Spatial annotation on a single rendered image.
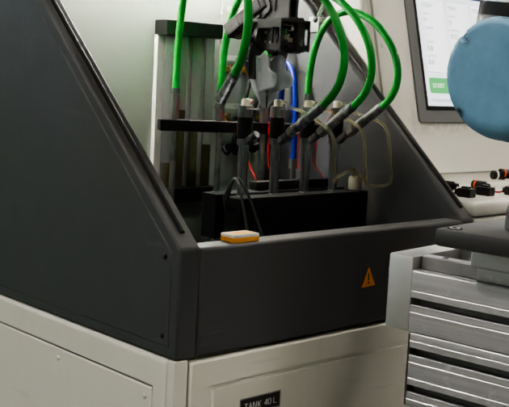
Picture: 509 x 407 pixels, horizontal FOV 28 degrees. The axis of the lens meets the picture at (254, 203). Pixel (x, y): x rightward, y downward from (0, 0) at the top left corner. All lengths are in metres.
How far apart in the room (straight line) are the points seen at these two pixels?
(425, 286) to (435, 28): 1.14
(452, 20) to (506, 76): 1.34
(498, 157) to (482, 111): 1.39
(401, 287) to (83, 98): 0.61
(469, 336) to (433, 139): 1.06
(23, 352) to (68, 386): 0.14
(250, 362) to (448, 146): 0.87
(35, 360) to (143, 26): 0.68
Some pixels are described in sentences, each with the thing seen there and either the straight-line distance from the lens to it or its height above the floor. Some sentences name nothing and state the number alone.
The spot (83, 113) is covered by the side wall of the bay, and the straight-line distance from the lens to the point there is 1.57.
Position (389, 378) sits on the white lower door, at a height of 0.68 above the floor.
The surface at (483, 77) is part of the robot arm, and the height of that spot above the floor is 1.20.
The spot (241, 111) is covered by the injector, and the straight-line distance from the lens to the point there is 1.79.
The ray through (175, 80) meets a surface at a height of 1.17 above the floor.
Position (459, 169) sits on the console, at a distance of 2.25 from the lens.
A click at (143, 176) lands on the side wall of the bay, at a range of 1.47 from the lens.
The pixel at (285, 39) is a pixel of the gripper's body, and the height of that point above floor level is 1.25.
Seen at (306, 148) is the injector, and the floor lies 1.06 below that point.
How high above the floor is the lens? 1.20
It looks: 7 degrees down
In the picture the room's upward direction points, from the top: 3 degrees clockwise
